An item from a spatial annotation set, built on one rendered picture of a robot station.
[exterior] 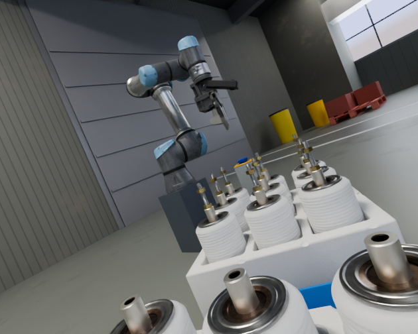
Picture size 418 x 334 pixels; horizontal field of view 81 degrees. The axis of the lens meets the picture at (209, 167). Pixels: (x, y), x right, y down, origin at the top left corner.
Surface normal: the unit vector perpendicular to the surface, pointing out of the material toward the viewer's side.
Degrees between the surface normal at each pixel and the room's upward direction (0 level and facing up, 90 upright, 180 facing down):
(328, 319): 0
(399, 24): 90
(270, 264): 90
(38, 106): 90
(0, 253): 90
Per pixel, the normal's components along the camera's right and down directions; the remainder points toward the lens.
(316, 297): -0.26, 0.11
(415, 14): -0.64, 0.30
